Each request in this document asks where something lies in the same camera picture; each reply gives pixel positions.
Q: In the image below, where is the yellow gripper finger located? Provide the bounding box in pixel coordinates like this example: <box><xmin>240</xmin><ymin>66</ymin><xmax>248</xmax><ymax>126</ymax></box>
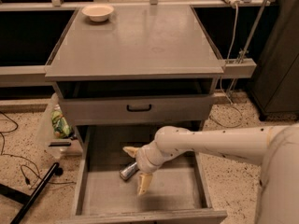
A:
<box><xmin>123</xmin><ymin>147</ymin><xmax>138</xmax><ymax>158</ymax></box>
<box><xmin>137</xmin><ymin>173</ymin><xmax>153</xmax><ymax>196</ymax></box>

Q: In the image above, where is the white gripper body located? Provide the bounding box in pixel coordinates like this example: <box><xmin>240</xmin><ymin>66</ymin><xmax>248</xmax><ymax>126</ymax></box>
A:
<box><xmin>135</xmin><ymin>141</ymin><xmax>183</xmax><ymax>174</ymax></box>

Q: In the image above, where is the silver redbull can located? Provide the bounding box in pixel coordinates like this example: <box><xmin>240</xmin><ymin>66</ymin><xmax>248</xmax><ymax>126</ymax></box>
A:
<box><xmin>120</xmin><ymin>161</ymin><xmax>138</xmax><ymax>181</ymax></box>

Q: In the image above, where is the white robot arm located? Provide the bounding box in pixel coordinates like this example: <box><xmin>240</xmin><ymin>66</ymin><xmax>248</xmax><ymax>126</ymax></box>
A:
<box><xmin>123</xmin><ymin>124</ymin><xmax>299</xmax><ymax>224</ymax></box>

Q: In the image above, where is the open grey lower drawer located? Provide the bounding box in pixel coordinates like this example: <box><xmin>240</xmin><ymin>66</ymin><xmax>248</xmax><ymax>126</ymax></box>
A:
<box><xmin>59</xmin><ymin>125</ymin><xmax>227</xmax><ymax>224</ymax></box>

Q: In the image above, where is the closed grey upper drawer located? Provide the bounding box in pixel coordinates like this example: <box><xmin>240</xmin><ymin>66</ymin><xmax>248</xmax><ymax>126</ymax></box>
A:
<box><xmin>59</xmin><ymin>95</ymin><xmax>213</xmax><ymax>126</ymax></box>

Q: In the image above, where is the grey drawer cabinet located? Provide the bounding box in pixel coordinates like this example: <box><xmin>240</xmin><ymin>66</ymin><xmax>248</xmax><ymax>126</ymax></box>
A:
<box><xmin>44</xmin><ymin>3</ymin><xmax>228</xmax><ymax>224</ymax></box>

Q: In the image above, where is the green snack bag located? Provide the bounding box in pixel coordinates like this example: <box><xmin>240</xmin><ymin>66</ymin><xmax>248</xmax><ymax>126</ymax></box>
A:
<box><xmin>50</xmin><ymin>105</ymin><xmax>72</xmax><ymax>138</ymax></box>

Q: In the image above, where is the clear plastic storage bin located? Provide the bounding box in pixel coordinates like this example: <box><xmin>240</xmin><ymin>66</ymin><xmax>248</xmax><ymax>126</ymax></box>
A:
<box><xmin>36</xmin><ymin>93</ymin><xmax>82</xmax><ymax>159</ymax></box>

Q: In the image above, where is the black stand pole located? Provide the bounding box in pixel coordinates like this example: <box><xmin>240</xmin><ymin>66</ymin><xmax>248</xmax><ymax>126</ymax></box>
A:
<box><xmin>10</xmin><ymin>162</ymin><xmax>59</xmax><ymax>224</ymax></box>

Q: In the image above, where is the white bowl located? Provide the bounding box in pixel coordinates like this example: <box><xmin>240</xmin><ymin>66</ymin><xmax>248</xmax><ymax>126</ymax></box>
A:
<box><xmin>82</xmin><ymin>5</ymin><xmax>114</xmax><ymax>22</ymax></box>

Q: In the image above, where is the dark grey side cabinet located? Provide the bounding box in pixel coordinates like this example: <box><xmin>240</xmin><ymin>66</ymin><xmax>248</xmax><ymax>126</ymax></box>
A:
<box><xmin>249</xmin><ymin>0</ymin><xmax>299</xmax><ymax>120</ymax></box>

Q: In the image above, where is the grey metal diagonal rod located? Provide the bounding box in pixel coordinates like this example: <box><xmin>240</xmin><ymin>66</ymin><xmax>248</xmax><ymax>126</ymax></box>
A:
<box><xmin>225</xmin><ymin>0</ymin><xmax>275</xmax><ymax>95</ymax></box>

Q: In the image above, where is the black drawer handle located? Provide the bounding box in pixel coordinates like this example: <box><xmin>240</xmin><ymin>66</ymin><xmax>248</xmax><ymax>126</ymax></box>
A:
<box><xmin>126</xmin><ymin>104</ymin><xmax>152</xmax><ymax>112</ymax></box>

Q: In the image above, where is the black floor cable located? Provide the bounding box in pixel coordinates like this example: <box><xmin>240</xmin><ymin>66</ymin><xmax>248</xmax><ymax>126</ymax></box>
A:
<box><xmin>0</xmin><ymin>111</ymin><xmax>77</xmax><ymax>190</ymax></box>

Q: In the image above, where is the grey horizontal rail beam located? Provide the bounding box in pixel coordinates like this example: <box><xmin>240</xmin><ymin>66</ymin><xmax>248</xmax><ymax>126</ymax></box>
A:
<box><xmin>0</xmin><ymin>59</ymin><xmax>256</xmax><ymax>88</ymax></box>

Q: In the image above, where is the white hanging cable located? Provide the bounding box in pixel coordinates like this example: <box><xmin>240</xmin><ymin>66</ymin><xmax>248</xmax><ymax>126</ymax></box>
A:
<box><xmin>207</xmin><ymin>3</ymin><xmax>244</xmax><ymax>130</ymax></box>

